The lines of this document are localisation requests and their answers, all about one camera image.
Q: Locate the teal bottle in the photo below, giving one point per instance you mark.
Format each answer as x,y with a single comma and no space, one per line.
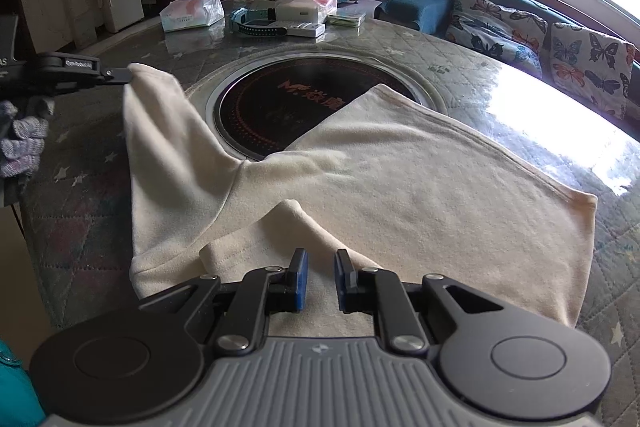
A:
15,387

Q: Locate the person's left hand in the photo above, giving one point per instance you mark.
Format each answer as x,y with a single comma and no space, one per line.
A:
22,137

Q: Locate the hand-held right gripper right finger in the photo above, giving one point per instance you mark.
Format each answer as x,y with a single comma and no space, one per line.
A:
343,281

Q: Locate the black wristband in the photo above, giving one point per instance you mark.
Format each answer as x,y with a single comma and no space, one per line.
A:
250,14

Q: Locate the flat white box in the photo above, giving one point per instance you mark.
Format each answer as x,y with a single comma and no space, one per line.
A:
306,30

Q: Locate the butterfly print cushion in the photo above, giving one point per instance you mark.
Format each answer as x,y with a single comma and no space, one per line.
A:
592,67
495,29

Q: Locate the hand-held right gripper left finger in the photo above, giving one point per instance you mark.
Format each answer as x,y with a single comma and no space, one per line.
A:
300,281

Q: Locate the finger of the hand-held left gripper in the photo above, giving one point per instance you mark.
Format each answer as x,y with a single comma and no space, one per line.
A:
119,75

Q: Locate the cream shirt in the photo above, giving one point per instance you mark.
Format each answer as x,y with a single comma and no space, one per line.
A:
400,197

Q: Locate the blue cushion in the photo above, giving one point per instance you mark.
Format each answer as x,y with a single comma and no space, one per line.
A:
417,9

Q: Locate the round black induction cooker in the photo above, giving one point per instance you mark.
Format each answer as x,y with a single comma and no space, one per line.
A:
260,107

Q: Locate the white water dispenser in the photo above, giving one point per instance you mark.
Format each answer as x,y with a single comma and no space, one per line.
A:
79,7

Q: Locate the green packet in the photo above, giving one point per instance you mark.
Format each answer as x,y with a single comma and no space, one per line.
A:
347,19

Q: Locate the white tissue pack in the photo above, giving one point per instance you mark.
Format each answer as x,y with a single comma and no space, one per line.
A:
191,13

